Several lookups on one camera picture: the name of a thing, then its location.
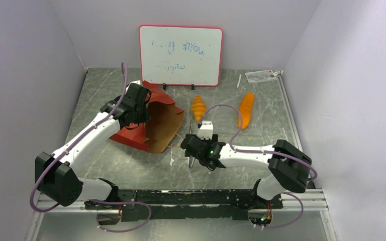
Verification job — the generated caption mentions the red paper bag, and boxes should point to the red paper bag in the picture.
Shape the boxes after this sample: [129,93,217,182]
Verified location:
[110,80,184,154]

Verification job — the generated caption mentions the orange striped fake croissant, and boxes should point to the orange striped fake croissant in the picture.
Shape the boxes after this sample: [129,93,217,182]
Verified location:
[190,96,207,123]

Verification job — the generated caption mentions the orange fake bread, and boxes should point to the orange fake bread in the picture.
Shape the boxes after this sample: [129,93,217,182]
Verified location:
[238,92,255,129]

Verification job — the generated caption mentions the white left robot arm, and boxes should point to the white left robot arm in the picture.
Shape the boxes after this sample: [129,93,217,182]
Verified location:
[34,81,151,209]

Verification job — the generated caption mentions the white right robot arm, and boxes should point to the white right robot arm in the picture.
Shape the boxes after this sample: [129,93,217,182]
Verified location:
[180,134,315,208]

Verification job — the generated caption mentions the pink framed whiteboard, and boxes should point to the pink framed whiteboard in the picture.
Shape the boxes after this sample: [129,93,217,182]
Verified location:
[138,25,223,87]

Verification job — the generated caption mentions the white marker pen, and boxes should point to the white marker pen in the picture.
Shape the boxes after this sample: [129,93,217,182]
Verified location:
[236,74,242,88]

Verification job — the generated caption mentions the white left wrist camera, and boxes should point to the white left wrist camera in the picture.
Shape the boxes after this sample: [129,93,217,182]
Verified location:
[128,80,142,86]

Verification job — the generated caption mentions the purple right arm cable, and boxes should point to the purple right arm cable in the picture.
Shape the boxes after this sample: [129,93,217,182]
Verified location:
[198,104,318,231]

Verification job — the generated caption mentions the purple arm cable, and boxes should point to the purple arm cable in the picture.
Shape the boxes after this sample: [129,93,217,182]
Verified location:
[198,104,318,231]
[29,61,152,233]

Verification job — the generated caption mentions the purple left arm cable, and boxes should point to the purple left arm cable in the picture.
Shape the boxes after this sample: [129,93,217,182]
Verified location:
[29,61,152,233]

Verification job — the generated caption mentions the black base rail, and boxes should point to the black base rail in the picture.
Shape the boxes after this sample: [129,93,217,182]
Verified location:
[84,189,283,222]

